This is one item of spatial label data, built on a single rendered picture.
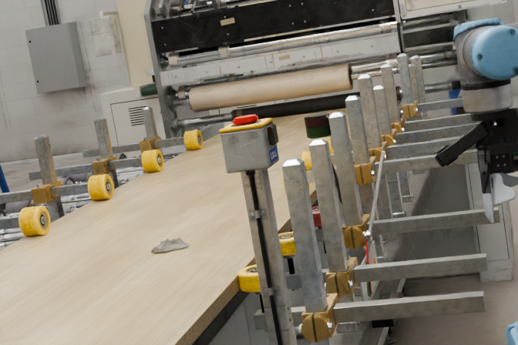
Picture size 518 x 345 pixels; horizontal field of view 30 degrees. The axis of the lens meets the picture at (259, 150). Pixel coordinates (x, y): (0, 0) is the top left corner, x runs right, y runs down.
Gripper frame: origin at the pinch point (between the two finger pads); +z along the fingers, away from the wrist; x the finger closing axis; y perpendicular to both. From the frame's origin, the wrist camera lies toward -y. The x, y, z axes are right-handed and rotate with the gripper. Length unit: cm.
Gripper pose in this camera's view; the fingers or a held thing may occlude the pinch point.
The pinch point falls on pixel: (492, 215)
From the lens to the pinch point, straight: 189.4
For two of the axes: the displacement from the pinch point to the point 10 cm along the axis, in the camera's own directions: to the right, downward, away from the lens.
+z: 1.6, 9.8, 1.3
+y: 9.4, -1.2, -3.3
